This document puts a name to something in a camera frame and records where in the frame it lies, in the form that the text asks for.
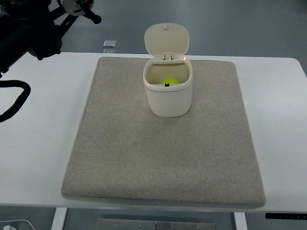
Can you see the yellow tennis ball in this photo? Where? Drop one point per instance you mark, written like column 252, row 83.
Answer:
column 169, row 81

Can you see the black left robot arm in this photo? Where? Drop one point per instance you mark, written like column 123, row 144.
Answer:
column 30, row 26

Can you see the grey fabric mat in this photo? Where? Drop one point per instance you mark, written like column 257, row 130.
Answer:
column 125, row 153

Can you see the beige lidded plastic bin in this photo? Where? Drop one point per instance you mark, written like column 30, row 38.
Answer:
column 168, row 43

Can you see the small floor socket plate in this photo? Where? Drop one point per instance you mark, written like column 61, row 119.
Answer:
column 109, row 43

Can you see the white table leg right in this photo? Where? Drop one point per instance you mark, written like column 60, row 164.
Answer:
column 240, row 221

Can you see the white table leg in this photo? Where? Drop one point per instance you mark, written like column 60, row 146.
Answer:
column 240, row 221
column 59, row 218

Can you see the white table leg left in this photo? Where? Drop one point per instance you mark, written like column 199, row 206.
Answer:
column 59, row 218

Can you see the black desk control panel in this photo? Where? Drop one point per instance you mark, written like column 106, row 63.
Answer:
column 290, row 216

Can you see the white device on floor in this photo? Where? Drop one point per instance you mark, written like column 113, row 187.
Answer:
column 15, row 223

